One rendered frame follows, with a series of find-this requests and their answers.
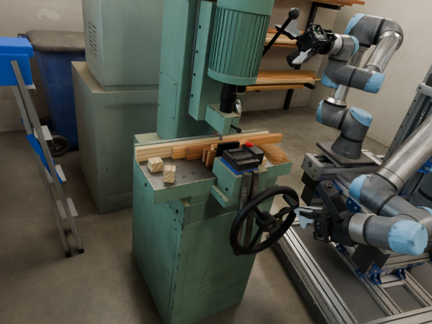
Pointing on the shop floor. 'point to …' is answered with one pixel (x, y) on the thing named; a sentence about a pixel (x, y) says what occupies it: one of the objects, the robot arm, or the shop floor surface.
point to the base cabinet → (188, 260)
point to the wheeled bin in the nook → (58, 83)
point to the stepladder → (11, 49)
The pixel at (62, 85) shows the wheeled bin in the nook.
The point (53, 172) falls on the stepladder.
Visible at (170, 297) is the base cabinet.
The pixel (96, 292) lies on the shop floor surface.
